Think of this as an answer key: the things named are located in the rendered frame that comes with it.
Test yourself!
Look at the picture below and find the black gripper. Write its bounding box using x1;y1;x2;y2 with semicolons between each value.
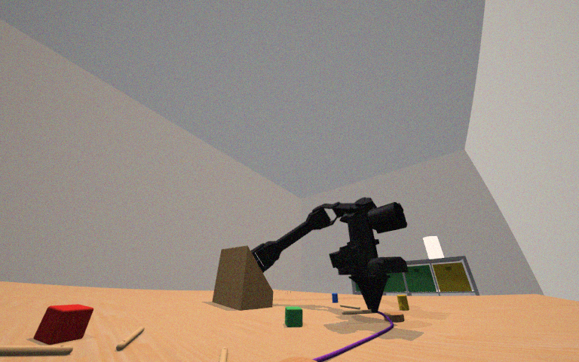
339;235;409;313

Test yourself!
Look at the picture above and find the red block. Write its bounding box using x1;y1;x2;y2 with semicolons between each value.
33;304;93;345

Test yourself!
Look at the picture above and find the yellow cylinder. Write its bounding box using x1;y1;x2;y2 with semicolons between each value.
397;295;409;311

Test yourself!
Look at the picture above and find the green block with hole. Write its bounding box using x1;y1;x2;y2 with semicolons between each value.
284;307;303;327

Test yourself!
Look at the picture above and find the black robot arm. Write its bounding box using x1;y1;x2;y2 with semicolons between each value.
251;198;407;273

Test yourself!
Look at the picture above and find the purple cord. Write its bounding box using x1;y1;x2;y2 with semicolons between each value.
312;309;394;362

